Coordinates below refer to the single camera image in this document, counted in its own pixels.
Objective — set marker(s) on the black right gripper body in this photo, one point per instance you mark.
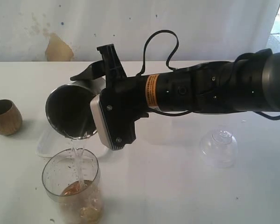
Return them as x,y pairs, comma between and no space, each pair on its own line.
125,94

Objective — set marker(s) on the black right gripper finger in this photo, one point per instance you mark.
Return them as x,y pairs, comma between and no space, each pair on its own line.
92,72

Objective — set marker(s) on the stainless steel tumbler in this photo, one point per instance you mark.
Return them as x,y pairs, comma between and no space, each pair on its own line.
68,108

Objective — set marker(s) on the clear graduated shaker cup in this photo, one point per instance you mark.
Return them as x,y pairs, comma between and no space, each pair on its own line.
71,179

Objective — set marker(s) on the brown wooden cup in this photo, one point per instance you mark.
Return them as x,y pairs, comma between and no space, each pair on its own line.
10,117

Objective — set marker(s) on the clear dome strainer lid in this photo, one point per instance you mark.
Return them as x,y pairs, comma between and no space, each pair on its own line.
219,148

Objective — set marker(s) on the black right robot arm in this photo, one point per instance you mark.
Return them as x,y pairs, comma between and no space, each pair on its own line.
251,83

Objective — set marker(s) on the white rectangular tray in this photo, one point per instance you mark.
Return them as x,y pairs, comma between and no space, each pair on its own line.
51,143

